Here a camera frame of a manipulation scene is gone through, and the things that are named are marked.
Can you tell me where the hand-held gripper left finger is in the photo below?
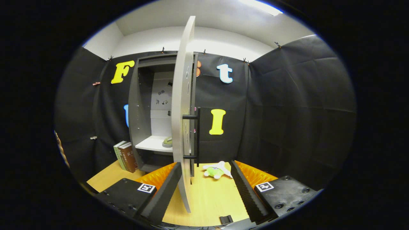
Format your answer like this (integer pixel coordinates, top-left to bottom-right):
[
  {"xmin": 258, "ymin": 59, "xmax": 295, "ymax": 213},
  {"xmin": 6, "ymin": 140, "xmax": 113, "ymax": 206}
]
[{"xmin": 96, "ymin": 162, "xmax": 182, "ymax": 226}]

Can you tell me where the row of black cloth clips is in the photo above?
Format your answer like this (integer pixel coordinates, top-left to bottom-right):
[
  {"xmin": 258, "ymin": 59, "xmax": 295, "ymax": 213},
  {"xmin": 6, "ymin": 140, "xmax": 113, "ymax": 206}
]
[{"xmin": 107, "ymin": 42, "xmax": 282, "ymax": 64}]

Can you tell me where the green white plush toy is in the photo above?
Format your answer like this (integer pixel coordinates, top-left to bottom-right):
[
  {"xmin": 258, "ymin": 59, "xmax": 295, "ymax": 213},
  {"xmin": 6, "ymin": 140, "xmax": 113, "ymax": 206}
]
[{"xmin": 203, "ymin": 161, "xmax": 233, "ymax": 179}]

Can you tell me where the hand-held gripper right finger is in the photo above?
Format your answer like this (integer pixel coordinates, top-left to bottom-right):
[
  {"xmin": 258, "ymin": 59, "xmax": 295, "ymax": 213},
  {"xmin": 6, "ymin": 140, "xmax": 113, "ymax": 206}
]
[{"xmin": 231, "ymin": 161, "xmax": 320, "ymax": 225}]

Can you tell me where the black backdrop cloth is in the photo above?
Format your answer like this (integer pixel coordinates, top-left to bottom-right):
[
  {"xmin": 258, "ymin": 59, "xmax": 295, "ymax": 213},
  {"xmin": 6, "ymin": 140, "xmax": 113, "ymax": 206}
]
[{"xmin": 54, "ymin": 34, "xmax": 357, "ymax": 192}]

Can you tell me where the grey cabinet body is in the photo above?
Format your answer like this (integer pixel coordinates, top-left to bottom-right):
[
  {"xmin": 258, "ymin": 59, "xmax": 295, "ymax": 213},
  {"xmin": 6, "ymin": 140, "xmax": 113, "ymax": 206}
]
[{"xmin": 128, "ymin": 53, "xmax": 198, "ymax": 173}]

